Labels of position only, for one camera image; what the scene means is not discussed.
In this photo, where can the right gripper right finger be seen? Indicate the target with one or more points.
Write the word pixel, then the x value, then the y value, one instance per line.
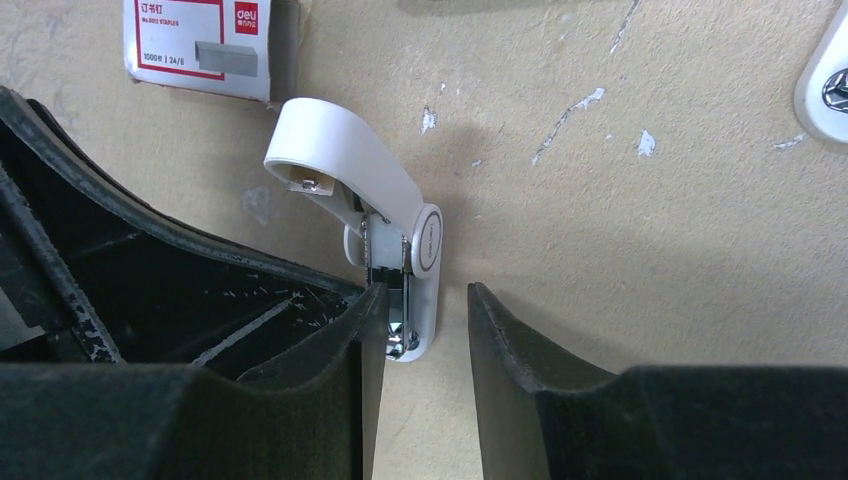
pixel 545 413

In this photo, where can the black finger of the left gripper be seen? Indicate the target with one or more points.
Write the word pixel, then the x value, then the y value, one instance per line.
pixel 109 279

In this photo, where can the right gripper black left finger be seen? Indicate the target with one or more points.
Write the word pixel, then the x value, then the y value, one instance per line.
pixel 311 412

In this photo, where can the red staple box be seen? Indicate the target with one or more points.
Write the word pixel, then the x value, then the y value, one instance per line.
pixel 243 49

